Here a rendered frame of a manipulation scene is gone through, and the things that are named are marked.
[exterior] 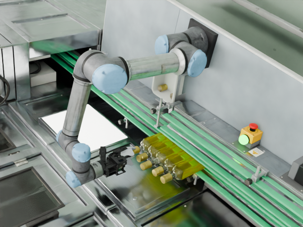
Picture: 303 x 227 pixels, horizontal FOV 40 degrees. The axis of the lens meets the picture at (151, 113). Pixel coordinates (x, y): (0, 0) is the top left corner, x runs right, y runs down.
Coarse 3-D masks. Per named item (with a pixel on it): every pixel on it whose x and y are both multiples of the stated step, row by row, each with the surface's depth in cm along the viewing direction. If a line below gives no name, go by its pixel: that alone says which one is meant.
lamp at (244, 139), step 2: (244, 134) 183; (240, 136) 182; (242, 136) 181; (244, 136) 181; (246, 136) 181; (240, 138) 182; (242, 138) 181; (244, 138) 181; (246, 138) 181; (248, 138) 181; (240, 140) 182; (242, 140) 181; (244, 140) 181; (246, 140) 181; (248, 140) 181; (240, 142) 183; (242, 142) 182; (244, 142) 181; (246, 142) 181; (248, 142) 182; (242, 144) 182; (244, 144) 182
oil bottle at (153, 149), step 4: (164, 140) 204; (168, 140) 204; (156, 144) 200; (160, 144) 200; (164, 144) 201; (168, 144) 201; (172, 144) 202; (148, 148) 198; (152, 148) 197; (156, 148) 197; (160, 148) 197; (164, 148) 198; (152, 152) 196; (156, 152) 196; (152, 156) 196
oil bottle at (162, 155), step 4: (168, 148) 198; (172, 148) 198; (176, 148) 199; (180, 148) 199; (160, 152) 194; (164, 152) 195; (168, 152) 195; (172, 152) 196; (176, 152) 196; (180, 152) 198; (156, 156) 194; (160, 156) 192; (164, 156) 192; (168, 156) 193; (160, 160) 192; (164, 160) 192; (160, 164) 194
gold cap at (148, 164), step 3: (144, 162) 189; (147, 162) 189; (150, 162) 189; (141, 165) 188; (144, 165) 187; (147, 165) 188; (150, 165) 189; (141, 168) 189; (144, 168) 187; (147, 168) 189
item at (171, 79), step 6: (156, 78) 221; (162, 78) 223; (168, 78) 222; (174, 78) 218; (156, 84) 223; (162, 84) 226; (168, 84) 223; (174, 84) 208; (156, 90) 224; (168, 90) 224; (174, 90) 209; (162, 96) 220; (168, 96) 220; (174, 96) 212
